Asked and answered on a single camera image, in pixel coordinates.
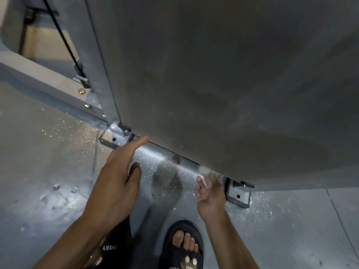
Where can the black slide sandal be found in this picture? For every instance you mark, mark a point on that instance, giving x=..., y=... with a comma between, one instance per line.
x=175, y=257
x=117, y=243

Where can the person's left thumb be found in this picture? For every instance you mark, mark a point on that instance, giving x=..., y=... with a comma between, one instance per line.
x=135, y=175

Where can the person's right hand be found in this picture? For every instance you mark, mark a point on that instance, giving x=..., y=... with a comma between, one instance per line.
x=210, y=201

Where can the steel corner bracket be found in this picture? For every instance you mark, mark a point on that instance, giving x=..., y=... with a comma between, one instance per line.
x=119, y=135
x=238, y=193

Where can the grey metal bottom channel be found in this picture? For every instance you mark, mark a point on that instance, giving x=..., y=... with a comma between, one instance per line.
x=162, y=155

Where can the floor screw head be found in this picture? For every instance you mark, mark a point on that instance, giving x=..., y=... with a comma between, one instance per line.
x=74, y=189
x=56, y=186

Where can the person's left hand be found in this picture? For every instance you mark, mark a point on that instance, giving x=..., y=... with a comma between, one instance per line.
x=112, y=187

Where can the person's right forearm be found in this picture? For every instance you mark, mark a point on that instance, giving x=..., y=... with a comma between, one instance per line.
x=227, y=243

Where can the large grey metal panel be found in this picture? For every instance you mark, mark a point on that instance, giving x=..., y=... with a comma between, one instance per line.
x=224, y=81

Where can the black stand pole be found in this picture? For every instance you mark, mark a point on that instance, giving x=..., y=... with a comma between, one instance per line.
x=25, y=27

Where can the grey metal upright post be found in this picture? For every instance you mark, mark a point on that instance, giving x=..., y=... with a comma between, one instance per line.
x=89, y=53

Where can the person's right foot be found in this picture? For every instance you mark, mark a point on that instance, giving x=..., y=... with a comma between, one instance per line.
x=185, y=240

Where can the person's right thumb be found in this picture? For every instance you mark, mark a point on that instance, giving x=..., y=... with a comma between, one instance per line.
x=200, y=186

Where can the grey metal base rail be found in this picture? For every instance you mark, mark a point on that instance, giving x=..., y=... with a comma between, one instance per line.
x=42, y=81

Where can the brass bolt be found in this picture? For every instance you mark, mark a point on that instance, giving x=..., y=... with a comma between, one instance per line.
x=81, y=91
x=87, y=106

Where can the person's left forearm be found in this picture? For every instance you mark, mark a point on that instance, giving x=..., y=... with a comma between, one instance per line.
x=73, y=243

